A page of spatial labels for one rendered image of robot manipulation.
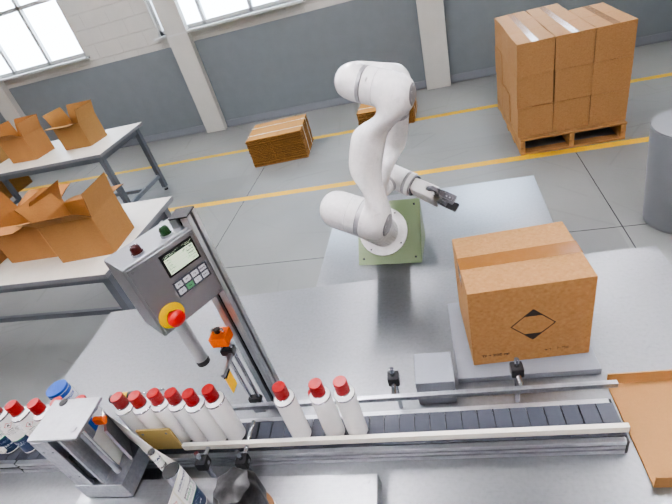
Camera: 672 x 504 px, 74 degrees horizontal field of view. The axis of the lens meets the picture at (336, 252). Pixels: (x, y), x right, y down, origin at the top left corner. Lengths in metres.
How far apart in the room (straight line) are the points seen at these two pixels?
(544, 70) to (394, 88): 2.92
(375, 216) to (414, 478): 0.70
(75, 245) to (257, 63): 4.32
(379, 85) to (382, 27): 4.94
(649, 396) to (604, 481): 0.26
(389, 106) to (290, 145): 3.87
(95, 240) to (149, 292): 1.78
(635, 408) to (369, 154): 0.91
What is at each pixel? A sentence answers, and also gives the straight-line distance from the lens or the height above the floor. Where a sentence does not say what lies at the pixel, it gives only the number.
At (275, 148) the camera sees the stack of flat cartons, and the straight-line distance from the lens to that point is 5.11.
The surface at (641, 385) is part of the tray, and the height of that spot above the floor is 0.83.
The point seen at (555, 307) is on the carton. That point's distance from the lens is 1.24.
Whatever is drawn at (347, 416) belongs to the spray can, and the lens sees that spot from 1.13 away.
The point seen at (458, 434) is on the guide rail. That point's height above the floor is 0.91.
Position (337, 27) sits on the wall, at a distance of 6.23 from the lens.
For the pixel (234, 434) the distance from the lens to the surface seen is 1.30.
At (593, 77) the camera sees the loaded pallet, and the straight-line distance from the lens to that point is 4.20.
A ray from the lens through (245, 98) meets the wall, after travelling 6.78.
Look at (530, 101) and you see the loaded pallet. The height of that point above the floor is 0.44.
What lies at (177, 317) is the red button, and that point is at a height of 1.33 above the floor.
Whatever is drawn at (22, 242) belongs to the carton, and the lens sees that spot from 3.17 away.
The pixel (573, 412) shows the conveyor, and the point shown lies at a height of 0.88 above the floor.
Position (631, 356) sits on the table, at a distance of 1.44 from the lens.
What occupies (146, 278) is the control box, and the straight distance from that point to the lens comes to 0.99.
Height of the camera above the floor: 1.90
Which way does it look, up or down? 34 degrees down
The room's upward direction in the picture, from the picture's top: 17 degrees counter-clockwise
